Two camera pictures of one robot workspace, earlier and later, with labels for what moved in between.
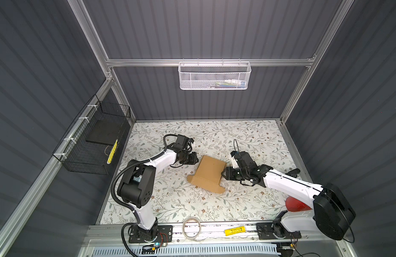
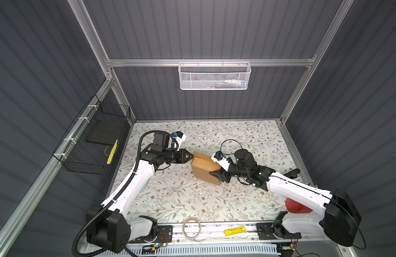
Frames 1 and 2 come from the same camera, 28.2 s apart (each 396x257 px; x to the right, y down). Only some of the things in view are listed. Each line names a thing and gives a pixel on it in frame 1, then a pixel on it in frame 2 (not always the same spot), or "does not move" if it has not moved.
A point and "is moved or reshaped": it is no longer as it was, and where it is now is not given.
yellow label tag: (233, 231) does not move
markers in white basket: (229, 83) does not move
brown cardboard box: (207, 174) is moved or reshaped
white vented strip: (188, 250) does not move
